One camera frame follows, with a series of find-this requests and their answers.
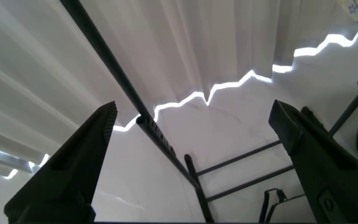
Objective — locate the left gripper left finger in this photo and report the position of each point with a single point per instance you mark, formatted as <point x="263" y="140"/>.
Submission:
<point x="67" y="180"/>

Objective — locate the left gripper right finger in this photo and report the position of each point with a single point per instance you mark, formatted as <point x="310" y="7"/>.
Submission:
<point x="331" y="183"/>

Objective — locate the black clothes rack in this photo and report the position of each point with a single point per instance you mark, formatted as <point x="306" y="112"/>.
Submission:
<point x="104" y="53"/>

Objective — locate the white curtain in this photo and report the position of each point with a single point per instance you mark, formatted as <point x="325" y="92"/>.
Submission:
<point x="197" y="37"/>

